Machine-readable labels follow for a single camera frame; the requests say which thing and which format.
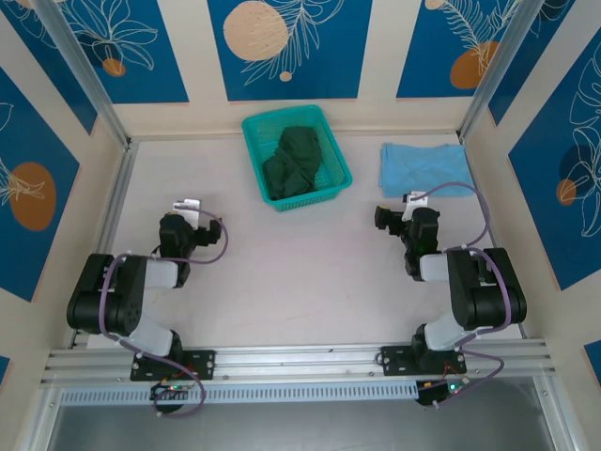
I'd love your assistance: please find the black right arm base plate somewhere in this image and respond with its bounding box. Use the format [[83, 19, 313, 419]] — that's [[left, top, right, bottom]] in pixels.
[[378, 345, 469, 378]]

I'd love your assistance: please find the dark green t-shirt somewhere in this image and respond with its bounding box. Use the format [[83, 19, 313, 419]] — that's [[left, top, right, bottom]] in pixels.
[[261, 125, 325, 202]]

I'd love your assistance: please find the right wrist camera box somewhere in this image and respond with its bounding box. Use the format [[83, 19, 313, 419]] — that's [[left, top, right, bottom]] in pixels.
[[402, 191, 430, 222]]

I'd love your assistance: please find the grey metal sheet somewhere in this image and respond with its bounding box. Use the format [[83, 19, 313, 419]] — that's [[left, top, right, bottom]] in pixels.
[[46, 379, 564, 451]]

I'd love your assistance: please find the light blue folded t-shirt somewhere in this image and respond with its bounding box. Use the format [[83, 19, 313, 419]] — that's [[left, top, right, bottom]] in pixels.
[[378, 142, 473, 199]]

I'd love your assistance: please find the aluminium frame post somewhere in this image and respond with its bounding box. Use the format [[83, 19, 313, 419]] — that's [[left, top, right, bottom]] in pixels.
[[34, 0, 133, 148], [457, 0, 549, 143]]

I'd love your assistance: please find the teal plastic mesh basket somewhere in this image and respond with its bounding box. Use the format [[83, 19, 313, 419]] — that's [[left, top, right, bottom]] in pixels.
[[241, 103, 354, 213]]

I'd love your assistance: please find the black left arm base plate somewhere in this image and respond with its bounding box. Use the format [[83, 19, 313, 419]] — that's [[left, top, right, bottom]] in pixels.
[[130, 349, 218, 382]]

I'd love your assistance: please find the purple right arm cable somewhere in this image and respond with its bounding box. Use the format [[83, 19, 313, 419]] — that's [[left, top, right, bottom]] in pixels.
[[420, 181, 514, 411]]

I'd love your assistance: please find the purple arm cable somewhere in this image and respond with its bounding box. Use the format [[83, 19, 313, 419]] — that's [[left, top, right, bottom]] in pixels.
[[100, 210, 230, 418], [420, 181, 514, 411]]

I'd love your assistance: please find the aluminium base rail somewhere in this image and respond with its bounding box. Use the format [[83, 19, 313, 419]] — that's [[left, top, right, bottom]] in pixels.
[[39, 338, 558, 387]]

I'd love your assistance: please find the white slotted cable duct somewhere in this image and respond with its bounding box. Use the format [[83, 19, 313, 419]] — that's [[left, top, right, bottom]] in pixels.
[[59, 381, 421, 406]]

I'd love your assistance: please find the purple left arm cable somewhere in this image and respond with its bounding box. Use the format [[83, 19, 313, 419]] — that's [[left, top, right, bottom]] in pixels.
[[100, 210, 230, 418]]

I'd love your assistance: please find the blue floral wall panel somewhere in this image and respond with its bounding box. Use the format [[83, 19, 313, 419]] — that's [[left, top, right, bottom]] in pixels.
[[487, 0, 601, 127], [507, 50, 601, 292], [208, 0, 374, 101], [61, 0, 191, 105], [0, 67, 82, 303], [395, 0, 523, 101], [0, 7, 99, 137]]

